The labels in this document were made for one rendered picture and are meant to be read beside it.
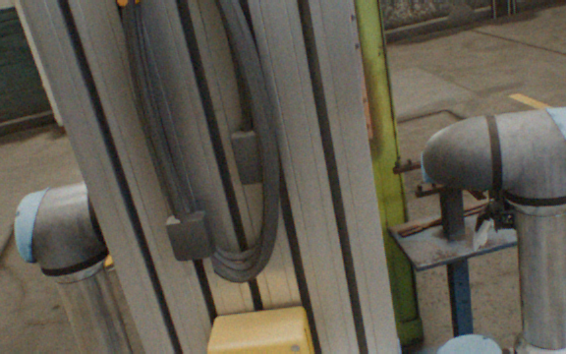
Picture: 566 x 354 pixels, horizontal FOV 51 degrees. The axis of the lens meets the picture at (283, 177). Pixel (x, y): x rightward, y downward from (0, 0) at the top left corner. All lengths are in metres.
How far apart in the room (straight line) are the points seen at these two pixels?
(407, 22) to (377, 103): 6.31
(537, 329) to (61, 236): 0.78
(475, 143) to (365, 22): 1.27
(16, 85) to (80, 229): 7.15
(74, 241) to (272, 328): 0.54
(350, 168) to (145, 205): 0.18
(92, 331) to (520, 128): 0.77
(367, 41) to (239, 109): 1.69
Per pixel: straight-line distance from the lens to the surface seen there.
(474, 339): 1.15
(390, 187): 2.34
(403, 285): 2.57
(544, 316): 1.05
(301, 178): 0.50
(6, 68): 8.10
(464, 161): 0.92
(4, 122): 8.26
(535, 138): 0.92
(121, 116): 0.50
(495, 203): 1.53
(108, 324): 1.10
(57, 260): 1.03
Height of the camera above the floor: 1.79
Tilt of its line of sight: 23 degrees down
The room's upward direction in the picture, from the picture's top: 12 degrees counter-clockwise
